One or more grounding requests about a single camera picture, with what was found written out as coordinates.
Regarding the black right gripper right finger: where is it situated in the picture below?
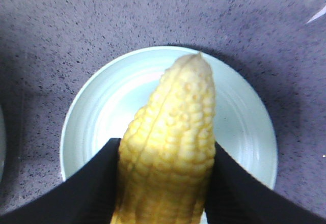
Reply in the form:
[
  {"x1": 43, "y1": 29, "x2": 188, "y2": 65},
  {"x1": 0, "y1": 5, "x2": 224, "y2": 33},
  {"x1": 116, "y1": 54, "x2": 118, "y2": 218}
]
[{"x1": 205, "y1": 144, "x2": 325, "y2": 223}]

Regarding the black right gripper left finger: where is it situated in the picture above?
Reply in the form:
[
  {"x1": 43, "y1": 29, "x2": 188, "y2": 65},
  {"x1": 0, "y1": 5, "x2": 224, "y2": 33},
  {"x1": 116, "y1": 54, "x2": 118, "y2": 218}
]
[{"x1": 1, "y1": 138, "x2": 121, "y2": 223}]

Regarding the corn cob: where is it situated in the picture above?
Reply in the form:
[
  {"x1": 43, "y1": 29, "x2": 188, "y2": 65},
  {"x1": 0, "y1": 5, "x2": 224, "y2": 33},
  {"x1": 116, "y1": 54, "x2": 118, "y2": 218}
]
[{"x1": 111, "y1": 53, "x2": 215, "y2": 223}]

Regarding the light green plate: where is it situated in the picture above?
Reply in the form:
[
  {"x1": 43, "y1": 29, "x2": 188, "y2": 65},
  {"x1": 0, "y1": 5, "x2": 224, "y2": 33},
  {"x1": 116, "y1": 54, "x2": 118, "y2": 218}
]
[{"x1": 60, "y1": 46, "x2": 278, "y2": 189}]

